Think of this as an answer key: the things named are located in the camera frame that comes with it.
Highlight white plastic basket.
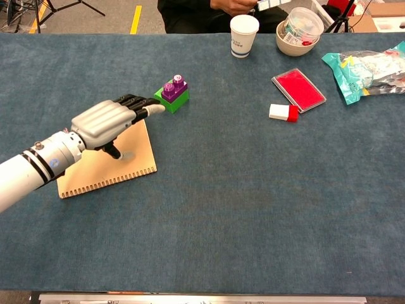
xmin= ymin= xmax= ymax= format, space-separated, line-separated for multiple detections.
xmin=308 ymin=0 xmax=336 ymax=32

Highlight person's bare hand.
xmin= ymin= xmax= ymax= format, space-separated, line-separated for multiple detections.
xmin=210 ymin=0 xmax=259 ymax=17

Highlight white paper cup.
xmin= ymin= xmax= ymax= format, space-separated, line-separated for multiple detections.
xmin=230 ymin=14 xmax=260 ymax=59

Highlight brown cardboard box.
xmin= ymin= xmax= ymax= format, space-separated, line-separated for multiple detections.
xmin=347 ymin=14 xmax=379 ymax=34

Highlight clear plastic container with lid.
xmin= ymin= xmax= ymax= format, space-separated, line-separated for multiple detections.
xmin=283 ymin=6 xmax=325 ymax=47

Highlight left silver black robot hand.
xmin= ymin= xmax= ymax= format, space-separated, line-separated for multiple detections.
xmin=70 ymin=93 xmax=166 ymax=160

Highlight yellow spiral notebook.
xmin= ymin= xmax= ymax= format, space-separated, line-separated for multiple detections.
xmin=56 ymin=118 xmax=158 ymax=200

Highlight black tripod beside boxes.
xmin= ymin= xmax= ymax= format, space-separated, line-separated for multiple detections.
xmin=325 ymin=0 xmax=357 ymax=34

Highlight green building block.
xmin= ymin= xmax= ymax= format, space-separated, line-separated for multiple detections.
xmin=153 ymin=79 xmax=190 ymax=115

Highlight white and red eraser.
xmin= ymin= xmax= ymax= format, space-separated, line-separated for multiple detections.
xmin=268 ymin=103 xmax=299 ymax=123

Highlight aluminium profile rail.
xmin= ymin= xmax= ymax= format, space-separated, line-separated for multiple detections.
xmin=37 ymin=293 xmax=368 ymax=304

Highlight person in black clothing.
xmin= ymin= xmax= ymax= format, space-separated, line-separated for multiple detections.
xmin=157 ymin=0 xmax=290 ymax=34

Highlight purple two-stud plastic toy brick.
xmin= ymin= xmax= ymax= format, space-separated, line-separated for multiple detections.
xmin=160 ymin=73 xmax=189 ymax=103

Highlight black tripod with thin legs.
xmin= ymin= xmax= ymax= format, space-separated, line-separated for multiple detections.
xmin=33 ymin=0 xmax=106 ymax=34

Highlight red box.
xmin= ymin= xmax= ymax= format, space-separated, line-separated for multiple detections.
xmin=327 ymin=0 xmax=357 ymax=16

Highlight blue white puzzle toy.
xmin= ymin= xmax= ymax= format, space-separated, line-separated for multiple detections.
xmin=255 ymin=0 xmax=294 ymax=12

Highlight beige bowl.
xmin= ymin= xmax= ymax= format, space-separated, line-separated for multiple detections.
xmin=275 ymin=20 xmax=321 ymax=58

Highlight teal plastic snack bag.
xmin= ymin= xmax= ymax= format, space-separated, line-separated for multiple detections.
xmin=321 ymin=41 xmax=405 ymax=106

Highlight red ink pad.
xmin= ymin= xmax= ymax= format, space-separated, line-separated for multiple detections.
xmin=271 ymin=67 xmax=327 ymax=114

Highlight blue felt table cloth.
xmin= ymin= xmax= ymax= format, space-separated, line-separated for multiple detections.
xmin=0 ymin=32 xmax=405 ymax=297

